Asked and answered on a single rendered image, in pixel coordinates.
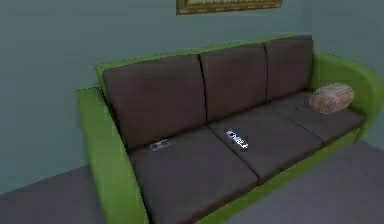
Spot grey remote control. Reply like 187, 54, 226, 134
225, 129, 249, 151

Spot gold framed wall picture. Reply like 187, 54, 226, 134
176, 0, 283, 16

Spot tan pillow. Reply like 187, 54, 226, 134
308, 82, 355, 115

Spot green sofa with brown cushions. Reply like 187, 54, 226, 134
75, 33, 384, 224

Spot small dark flat card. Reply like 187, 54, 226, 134
149, 139, 172, 152

